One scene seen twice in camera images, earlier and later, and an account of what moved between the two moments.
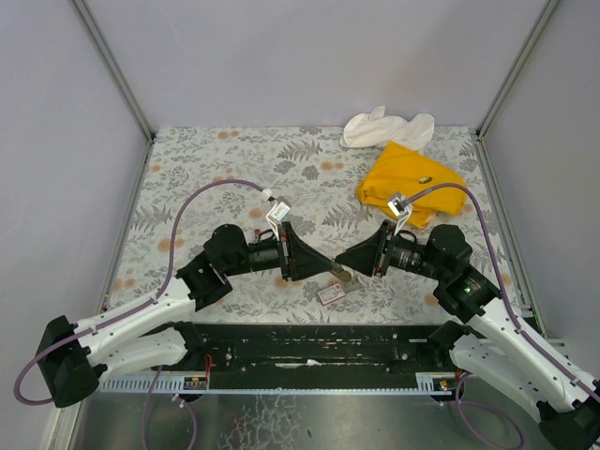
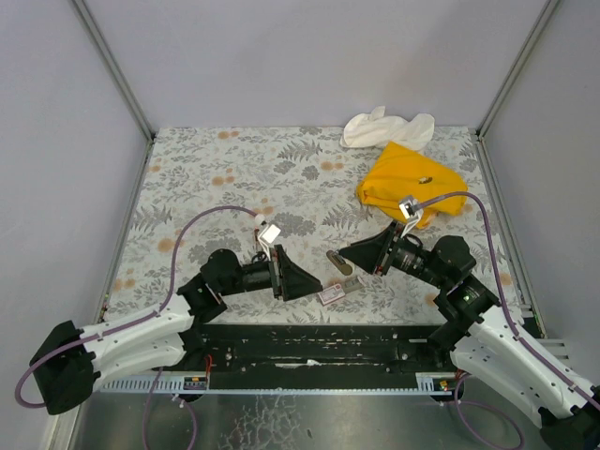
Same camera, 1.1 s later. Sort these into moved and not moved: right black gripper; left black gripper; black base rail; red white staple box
Moved: left black gripper
Not moved: right black gripper; red white staple box; black base rail
